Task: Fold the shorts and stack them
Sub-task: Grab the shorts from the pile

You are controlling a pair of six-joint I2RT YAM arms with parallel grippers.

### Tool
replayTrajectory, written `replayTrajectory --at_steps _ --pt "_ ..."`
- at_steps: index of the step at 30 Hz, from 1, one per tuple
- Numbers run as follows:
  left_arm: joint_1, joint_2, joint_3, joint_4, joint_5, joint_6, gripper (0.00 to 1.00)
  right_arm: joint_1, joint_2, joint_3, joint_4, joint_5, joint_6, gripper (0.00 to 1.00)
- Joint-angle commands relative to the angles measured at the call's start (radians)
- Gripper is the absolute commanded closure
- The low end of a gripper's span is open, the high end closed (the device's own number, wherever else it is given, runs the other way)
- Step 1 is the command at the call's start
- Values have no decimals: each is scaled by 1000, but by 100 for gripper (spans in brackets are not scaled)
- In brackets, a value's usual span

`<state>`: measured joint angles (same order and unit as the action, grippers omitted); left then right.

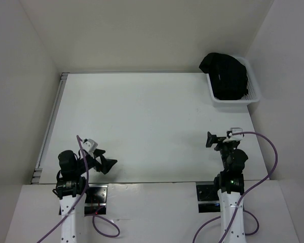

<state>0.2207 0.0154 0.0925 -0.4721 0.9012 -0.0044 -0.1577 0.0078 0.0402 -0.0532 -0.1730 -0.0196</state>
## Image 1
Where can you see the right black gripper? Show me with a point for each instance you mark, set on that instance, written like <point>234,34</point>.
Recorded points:
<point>212,138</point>

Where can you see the black shorts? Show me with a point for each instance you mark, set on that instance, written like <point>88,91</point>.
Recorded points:
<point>228,76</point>

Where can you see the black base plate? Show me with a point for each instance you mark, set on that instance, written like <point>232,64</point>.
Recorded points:
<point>96,198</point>
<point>208,201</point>

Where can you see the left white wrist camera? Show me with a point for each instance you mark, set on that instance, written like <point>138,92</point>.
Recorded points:
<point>89,145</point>

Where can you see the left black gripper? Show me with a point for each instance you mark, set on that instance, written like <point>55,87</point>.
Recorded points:
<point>106,163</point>

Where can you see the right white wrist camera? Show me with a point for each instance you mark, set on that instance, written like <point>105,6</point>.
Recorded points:
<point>234,134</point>

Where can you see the aluminium table edge rail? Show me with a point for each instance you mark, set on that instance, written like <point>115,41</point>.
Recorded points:
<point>48,133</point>

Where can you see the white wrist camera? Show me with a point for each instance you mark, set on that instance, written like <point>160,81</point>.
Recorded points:
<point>89,145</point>
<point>234,134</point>

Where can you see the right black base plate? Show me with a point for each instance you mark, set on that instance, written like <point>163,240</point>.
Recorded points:
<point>208,201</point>

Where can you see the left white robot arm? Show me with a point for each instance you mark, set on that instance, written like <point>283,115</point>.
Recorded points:
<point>71,189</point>

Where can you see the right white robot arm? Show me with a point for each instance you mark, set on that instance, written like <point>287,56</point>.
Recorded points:
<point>229,183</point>

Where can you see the white plastic basket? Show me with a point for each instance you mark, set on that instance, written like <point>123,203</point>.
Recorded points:
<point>254,94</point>

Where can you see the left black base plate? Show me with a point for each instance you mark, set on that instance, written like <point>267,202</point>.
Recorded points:
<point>96,198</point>

